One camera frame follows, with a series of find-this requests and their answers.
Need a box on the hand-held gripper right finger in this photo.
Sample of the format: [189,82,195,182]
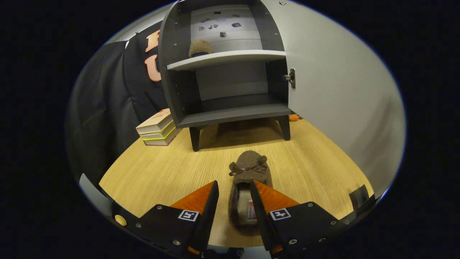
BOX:
[250,180,342,256]

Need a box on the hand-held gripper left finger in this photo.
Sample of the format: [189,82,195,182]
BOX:
[111,180,220,258]

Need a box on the brown fuzzy shoe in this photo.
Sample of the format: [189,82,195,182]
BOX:
[188,40,213,58]
[227,150,273,237]

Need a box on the dark grey shoe cabinet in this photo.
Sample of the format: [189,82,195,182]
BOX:
[158,0,292,151]

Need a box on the beige shoe cabinet door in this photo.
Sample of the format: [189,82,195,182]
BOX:
[261,0,406,187]

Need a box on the metal door hinge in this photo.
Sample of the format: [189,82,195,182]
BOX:
[282,68,296,89]

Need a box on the white cabinet shelf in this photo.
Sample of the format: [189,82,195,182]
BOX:
[167,50,287,71]

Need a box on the yellow edged book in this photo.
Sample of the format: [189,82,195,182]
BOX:
[139,121,176,141]

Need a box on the black backdrop cloth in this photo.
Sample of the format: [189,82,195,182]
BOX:
[66,22,176,184]

